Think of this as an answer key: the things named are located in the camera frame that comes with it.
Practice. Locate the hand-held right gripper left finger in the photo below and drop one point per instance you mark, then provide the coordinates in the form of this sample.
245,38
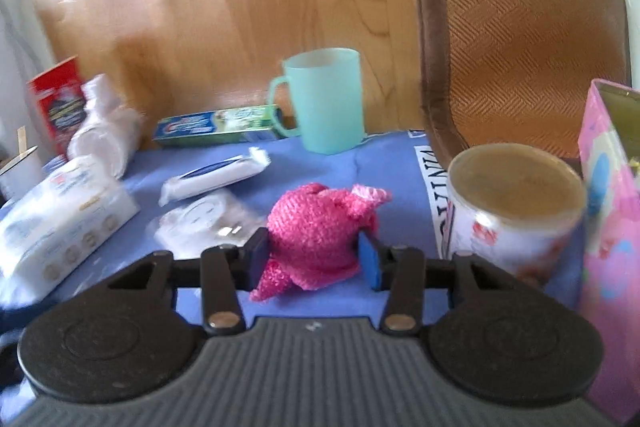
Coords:
257,252

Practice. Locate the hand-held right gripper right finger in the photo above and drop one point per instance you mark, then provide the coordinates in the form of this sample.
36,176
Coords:
369,259

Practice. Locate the pink knitted toy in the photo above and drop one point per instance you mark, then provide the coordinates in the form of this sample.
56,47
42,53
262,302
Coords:
315,232

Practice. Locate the clear plastic bag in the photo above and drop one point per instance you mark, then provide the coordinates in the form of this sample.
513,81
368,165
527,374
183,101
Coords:
200,217

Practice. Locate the white wrapped roll pack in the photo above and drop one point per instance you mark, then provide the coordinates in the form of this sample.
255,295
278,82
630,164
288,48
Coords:
210,179

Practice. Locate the blue cloth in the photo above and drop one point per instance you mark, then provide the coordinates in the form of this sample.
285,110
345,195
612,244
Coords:
320,172

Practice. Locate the toothpaste box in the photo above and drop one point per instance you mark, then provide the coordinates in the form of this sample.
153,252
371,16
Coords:
210,127

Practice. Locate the tin can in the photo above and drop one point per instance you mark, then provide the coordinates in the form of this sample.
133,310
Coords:
510,227

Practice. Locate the teal plastic cup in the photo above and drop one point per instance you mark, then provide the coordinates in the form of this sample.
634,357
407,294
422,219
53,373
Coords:
330,102

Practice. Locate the stack of clear plastic cups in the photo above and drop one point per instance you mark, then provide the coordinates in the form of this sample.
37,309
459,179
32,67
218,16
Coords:
105,132

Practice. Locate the white tissue pack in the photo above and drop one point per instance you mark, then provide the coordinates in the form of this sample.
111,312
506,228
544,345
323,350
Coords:
55,222

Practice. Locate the pink printed box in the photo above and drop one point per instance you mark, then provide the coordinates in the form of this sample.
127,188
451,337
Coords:
610,257

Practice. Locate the white cup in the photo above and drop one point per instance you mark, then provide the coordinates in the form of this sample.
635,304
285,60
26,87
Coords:
20,179

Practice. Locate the red printed box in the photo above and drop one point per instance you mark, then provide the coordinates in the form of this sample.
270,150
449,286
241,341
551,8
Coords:
57,102

